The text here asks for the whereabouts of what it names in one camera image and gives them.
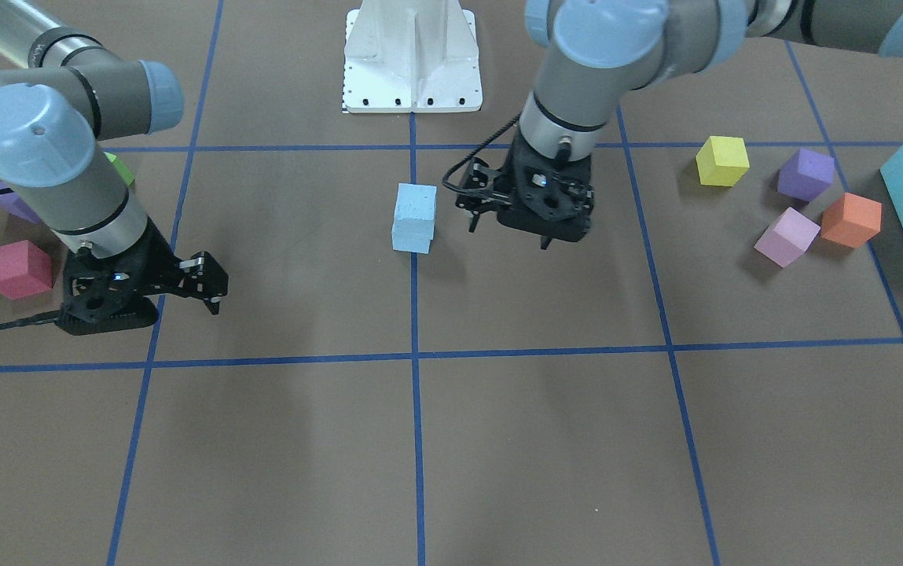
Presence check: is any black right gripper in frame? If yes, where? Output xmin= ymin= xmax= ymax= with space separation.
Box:
xmin=56 ymin=221 xmax=229 ymax=336

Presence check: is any purple foam block near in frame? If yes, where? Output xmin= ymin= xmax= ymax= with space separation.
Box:
xmin=0 ymin=182 xmax=42 ymax=223

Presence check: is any light blue foam block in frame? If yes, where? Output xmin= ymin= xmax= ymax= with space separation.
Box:
xmin=393 ymin=183 xmax=437 ymax=230
xmin=391 ymin=219 xmax=435 ymax=254

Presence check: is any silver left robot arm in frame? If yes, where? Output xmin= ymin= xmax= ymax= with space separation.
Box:
xmin=442 ymin=1 xmax=903 ymax=248

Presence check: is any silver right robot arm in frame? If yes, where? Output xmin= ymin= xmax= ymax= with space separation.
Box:
xmin=0 ymin=1 xmax=229 ymax=336

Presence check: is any purple foam block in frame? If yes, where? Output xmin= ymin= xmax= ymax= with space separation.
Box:
xmin=776 ymin=148 xmax=836 ymax=203
xmin=0 ymin=182 xmax=42 ymax=223

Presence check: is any yellow foam block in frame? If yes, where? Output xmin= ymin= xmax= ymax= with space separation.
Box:
xmin=696 ymin=135 xmax=751 ymax=187

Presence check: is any purple foam block far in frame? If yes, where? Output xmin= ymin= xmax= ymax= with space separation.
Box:
xmin=776 ymin=148 xmax=836 ymax=203

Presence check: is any green foam block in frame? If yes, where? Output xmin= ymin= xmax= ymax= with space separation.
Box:
xmin=104 ymin=152 xmax=135 ymax=187

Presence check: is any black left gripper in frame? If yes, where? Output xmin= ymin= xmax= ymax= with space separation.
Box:
xmin=454 ymin=132 xmax=595 ymax=251

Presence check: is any pink foam block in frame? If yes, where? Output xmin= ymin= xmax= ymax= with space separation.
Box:
xmin=754 ymin=208 xmax=820 ymax=268

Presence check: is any white pedestal column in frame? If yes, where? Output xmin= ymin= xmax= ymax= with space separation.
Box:
xmin=341 ymin=1 xmax=483 ymax=114

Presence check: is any orange foam block far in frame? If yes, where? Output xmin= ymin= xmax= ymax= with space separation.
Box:
xmin=819 ymin=193 xmax=883 ymax=248

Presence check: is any red foam block front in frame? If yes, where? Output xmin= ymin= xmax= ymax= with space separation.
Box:
xmin=0 ymin=240 xmax=53 ymax=300

